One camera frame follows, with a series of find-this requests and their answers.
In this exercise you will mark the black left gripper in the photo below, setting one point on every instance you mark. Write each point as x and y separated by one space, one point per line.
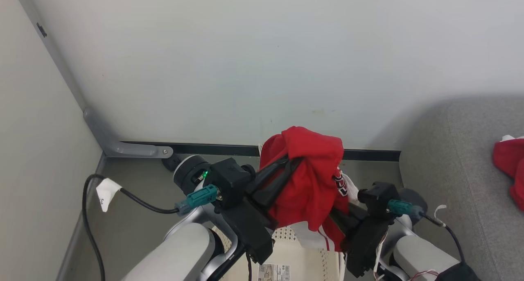
249 232

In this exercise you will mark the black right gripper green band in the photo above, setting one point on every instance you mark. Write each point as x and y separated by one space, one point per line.
364 244

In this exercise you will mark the red garment with white band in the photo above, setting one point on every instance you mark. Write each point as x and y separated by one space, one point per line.
311 178

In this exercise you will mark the plain red garment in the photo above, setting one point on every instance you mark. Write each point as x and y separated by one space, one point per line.
511 166

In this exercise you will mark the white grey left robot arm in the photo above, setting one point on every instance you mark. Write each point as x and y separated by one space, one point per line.
180 252

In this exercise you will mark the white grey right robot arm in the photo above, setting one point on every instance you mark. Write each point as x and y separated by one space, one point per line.
421 252

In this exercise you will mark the white plastic laundry basket brown rim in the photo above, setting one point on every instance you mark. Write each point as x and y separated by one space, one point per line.
286 252

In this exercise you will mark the grey fabric sofa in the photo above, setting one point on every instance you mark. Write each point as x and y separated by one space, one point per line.
462 170

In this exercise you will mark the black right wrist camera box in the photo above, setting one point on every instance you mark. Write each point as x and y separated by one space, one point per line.
376 199

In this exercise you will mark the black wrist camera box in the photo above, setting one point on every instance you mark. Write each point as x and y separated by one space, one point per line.
376 199
231 178

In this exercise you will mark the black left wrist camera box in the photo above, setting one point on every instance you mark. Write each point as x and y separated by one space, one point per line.
231 178

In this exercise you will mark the black wall baseboard strip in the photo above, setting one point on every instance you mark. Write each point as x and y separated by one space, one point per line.
229 149

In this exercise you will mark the grey metal corner bracket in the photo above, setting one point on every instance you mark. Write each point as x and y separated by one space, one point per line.
123 148

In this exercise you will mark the grey wall corner trim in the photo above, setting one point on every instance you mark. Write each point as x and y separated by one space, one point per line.
49 43

